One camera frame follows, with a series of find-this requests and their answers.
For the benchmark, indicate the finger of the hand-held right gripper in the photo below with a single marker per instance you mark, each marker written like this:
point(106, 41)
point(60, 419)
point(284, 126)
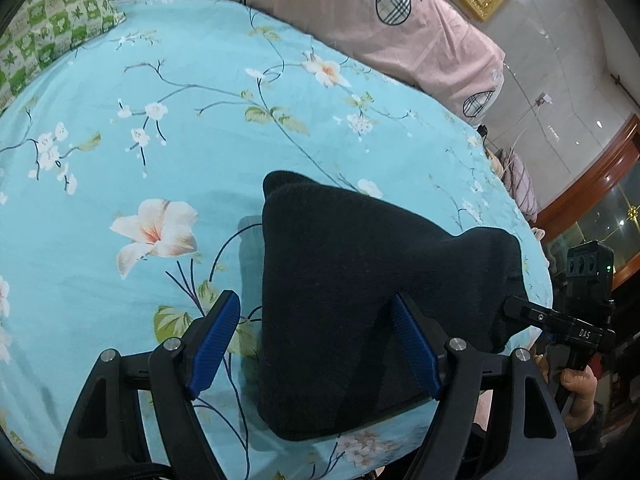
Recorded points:
point(535, 315)

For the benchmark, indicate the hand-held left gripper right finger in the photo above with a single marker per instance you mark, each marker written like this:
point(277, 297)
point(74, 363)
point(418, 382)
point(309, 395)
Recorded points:
point(417, 347)

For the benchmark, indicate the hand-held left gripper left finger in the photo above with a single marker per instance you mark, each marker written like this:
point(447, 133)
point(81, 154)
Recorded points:
point(212, 345)

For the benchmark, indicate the black pants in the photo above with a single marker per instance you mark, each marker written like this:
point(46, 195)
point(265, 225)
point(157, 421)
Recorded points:
point(340, 285)

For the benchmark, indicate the person's right forearm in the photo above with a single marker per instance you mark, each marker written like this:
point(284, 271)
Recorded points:
point(589, 432)

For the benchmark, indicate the person's right hand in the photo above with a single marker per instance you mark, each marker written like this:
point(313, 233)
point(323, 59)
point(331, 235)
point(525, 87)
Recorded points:
point(582, 385)

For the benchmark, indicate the wooden glass cabinet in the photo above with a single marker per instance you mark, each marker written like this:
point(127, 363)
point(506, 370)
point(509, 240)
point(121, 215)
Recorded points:
point(590, 170)

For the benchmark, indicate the striped pink cloth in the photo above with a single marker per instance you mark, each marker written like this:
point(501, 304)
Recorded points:
point(522, 185)

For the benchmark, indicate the blue floral bed sheet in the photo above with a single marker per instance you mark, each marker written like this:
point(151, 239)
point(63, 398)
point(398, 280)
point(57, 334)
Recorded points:
point(125, 160)

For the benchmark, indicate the pink quilt with plaid hearts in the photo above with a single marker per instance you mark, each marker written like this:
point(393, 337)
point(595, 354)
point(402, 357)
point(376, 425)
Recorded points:
point(310, 5)

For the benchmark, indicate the green checked pillow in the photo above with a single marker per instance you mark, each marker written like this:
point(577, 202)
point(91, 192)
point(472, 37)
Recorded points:
point(50, 25)

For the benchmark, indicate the white wall outlet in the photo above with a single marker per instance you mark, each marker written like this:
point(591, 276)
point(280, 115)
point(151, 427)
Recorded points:
point(543, 99)

